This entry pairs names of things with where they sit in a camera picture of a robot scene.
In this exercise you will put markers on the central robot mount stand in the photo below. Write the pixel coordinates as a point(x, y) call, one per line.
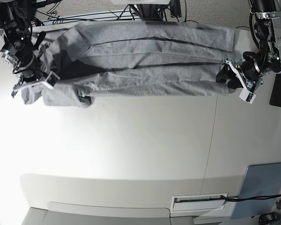
point(156, 10)

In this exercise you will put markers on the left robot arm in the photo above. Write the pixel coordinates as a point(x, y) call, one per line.
point(265, 28)

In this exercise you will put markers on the blue-grey flat pad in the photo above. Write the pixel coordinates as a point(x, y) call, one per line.
point(259, 180)

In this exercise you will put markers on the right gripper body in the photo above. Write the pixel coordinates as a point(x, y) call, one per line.
point(28, 66)

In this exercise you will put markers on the grey T-shirt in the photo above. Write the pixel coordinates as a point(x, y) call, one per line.
point(126, 59)

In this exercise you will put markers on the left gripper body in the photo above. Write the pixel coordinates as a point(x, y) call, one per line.
point(252, 67)

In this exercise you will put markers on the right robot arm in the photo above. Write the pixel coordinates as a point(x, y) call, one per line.
point(16, 29)

